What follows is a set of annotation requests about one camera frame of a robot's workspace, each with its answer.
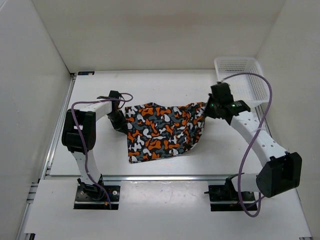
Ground white plastic mesh basket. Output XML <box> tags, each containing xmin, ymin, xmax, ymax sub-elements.
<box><xmin>214</xmin><ymin>56</ymin><xmax>270</xmax><ymax>109</ymax></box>

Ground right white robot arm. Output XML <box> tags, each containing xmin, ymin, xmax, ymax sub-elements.
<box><xmin>204</xmin><ymin>82</ymin><xmax>302</xmax><ymax>200</ymax></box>

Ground right aluminium rail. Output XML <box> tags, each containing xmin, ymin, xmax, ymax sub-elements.
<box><xmin>254</xmin><ymin>105</ymin><xmax>272</xmax><ymax>136</ymax></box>

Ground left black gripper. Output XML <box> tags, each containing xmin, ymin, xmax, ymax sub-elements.
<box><xmin>107</xmin><ymin>110</ymin><xmax>129</xmax><ymax>134</ymax></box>

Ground left aluminium rail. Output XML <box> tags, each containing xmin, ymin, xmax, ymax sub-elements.
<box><xmin>38</xmin><ymin>73</ymin><xmax>77</xmax><ymax>181</ymax></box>

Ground orange camouflage shorts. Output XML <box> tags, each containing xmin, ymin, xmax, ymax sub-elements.
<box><xmin>125</xmin><ymin>102</ymin><xmax>206</xmax><ymax>164</ymax></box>

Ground aluminium rail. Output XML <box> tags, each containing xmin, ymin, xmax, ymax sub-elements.
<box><xmin>254</xmin><ymin>105</ymin><xmax>272</xmax><ymax>136</ymax></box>
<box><xmin>43</xmin><ymin>174</ymin><xmax>236</xmax><ymax>183</ymax></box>
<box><xmin>38</xmin><ymin>73</ymin><xmax>77</xmax><ymax>181</ymax></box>

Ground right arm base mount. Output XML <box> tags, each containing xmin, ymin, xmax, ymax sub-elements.
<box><xmin>204</xmin><ymin>185</ymin><xmax>258</xmax><ymax>212</ymax></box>

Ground front aluminium rail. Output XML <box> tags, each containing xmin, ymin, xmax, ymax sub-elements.
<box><xmin>43</xmin><ymin>174</ymin><xmax>236</xmax><ymax>183</ymax></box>

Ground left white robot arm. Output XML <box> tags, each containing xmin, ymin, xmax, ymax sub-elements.
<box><xmin>61</xmin><ymin>90</ymin><xmax>133</xmax><ymax>202</ymax></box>

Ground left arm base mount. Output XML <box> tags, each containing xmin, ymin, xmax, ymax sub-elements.
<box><xmin>73</xmin><ymin>184</ymin><xmax>121</xmax><ymax>210</ymax></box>

